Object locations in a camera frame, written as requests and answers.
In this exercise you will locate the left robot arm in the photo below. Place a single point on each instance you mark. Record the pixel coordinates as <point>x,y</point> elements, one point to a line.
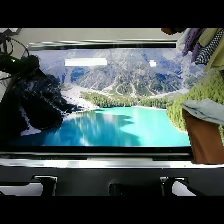
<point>46,186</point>

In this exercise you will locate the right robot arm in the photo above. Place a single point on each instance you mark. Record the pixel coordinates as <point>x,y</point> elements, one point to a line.
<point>168,186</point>

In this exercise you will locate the grey garment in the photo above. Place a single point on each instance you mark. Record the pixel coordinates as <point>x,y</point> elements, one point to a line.
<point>208,111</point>

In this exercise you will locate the purple garment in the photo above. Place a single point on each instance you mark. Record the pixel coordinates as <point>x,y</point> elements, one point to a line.
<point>192,40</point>

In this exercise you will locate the olive garment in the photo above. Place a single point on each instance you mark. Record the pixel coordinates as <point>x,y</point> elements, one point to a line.
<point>216,61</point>

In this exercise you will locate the silver frame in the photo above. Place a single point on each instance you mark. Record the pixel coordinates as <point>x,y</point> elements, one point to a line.
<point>100,163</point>

